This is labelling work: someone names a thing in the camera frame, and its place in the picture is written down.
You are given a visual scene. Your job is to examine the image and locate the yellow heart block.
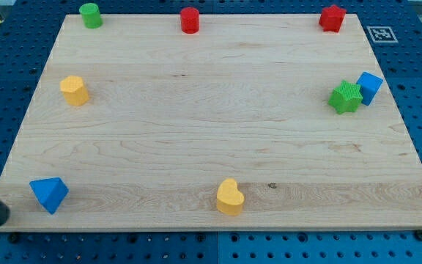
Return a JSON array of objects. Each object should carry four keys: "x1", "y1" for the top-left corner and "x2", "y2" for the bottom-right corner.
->
[{"x1": 216, "y1": 178, "x2": 245, "y2": 216}]

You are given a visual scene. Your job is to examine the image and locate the blue triangle block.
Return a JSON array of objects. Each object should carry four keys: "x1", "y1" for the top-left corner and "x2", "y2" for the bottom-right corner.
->
[{"x1": 29, "y1": 177, "x2": 69, "y2": 214}]

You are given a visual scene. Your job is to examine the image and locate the wooden board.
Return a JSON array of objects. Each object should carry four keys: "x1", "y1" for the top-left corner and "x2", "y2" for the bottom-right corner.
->
[{"x1": 0, "y1": 14, "x2": 422, "y2": 232}]

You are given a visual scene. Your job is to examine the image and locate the red cylinder block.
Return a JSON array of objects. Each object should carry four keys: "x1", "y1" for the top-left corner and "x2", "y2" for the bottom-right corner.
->
[{"x1": 179, "y1": 7, "x2": 200, "y2": 34}]

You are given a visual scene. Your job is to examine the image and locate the green star block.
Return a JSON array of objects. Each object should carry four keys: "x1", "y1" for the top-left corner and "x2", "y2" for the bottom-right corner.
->
[{"x1": 328, "y1": 80, "x2": 363, "y2": 114}]

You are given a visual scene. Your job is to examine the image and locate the yellow hexagon block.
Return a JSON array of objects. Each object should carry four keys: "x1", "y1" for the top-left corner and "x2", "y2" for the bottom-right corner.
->
[{"x1": 60, "y1": 76, "x2": 89, "y2": 106}]

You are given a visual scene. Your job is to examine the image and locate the green cylinder block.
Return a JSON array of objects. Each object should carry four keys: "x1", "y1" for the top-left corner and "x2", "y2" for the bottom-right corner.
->
[{"x1": 78, "y1": 2, "x2": 103, "y2": 29}]

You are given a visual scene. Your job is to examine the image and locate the red star block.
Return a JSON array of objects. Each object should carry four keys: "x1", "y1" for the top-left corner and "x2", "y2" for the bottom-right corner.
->
[{"x1": 319, "y1": 4, "x2": 347, "y2": 33}]

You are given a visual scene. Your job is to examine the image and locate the blue cube block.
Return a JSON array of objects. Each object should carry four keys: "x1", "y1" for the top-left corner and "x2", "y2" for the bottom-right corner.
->
[{"x1": 356, "y1": 72, "x2": 383, "y2": 106}]

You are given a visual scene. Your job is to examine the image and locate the white fiducial marker tag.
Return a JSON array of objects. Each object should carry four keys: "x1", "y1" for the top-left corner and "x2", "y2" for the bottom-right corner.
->
[{"x1": 367, "y1": 26, "x2": 398, "y2": 43}]

